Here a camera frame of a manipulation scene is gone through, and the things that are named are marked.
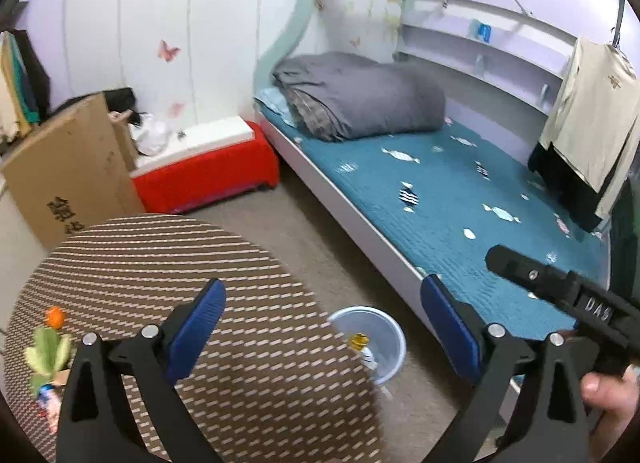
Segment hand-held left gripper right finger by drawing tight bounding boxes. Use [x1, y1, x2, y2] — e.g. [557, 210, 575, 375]
[420, 273, 596, 463]

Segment white item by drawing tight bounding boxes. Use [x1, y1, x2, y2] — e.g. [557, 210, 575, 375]
[357, 345, 381, 371]

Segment light blue pillow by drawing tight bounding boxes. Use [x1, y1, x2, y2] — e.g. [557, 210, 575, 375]
[254, 87, 301, 126]

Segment grey metal bed rod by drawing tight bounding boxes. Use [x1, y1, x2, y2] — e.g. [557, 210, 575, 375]
[480, 0, 628, 46]

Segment green hanging garment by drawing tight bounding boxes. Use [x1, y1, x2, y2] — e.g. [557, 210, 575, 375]
[12, 43, 41, 126]

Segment black hanging garment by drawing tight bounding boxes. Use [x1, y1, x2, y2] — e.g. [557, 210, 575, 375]
[527, 140, 608, 234]

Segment cream hanging shirt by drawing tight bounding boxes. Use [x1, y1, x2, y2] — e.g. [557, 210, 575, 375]
[537, 36, 640, 219]

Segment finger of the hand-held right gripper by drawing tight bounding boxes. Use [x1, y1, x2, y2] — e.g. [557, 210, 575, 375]
[485, 243, 583, 307]

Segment toy cactus plant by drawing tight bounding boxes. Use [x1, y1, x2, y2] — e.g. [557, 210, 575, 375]
[24, 327, 73, 391]

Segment large cardboard box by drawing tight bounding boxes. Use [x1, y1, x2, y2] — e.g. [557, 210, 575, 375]
[0, 92, 146, 249]

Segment grey duvet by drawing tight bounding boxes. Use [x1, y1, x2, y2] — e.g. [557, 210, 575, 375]
[271, 52, 447, 141]

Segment teal patterned mattress sheet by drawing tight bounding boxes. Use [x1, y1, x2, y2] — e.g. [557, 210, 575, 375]
[257, 103, 608, 344]

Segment white plastic bag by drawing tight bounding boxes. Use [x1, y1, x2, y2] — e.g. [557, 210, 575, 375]
[131, 116, 171, 156]

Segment purple wall shelf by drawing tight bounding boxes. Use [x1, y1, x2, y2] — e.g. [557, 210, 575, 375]
[395, 0, 581, 116]

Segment light blue bin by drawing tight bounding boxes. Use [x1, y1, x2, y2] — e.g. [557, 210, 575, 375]
[327, 306, 407, 386]

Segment red and blue packet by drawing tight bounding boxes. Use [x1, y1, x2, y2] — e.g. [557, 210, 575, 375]
[37, 383, 63, 434]

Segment black hanging coat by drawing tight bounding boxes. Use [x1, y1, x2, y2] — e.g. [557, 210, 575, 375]
[10, 29, 51, 121]

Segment light green bunk bed frame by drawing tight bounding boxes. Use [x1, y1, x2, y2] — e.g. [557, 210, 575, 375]
[251, 0, 626, 344]

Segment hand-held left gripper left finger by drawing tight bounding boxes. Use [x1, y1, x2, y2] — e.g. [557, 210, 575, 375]
[56, 277, 227, 463]

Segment white wardrobe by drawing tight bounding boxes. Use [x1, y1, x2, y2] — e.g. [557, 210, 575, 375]
[30, 0, 306, 129]

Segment person's right hand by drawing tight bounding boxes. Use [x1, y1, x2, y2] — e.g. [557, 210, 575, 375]
[580, 368, 640, 450]

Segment red bench with white top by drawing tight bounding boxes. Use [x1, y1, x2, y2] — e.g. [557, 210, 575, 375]
[129, 116, 281, 216]

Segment brown dotted tablecloth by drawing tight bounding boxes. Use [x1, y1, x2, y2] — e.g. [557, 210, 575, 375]
[2, 213, 383, 463]

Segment black clothing pile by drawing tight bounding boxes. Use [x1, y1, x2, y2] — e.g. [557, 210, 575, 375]
[52, 87, 151, 126]

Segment cream hanging jacket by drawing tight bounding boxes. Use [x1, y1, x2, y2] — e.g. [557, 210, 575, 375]
[0, 33, 23, 141]

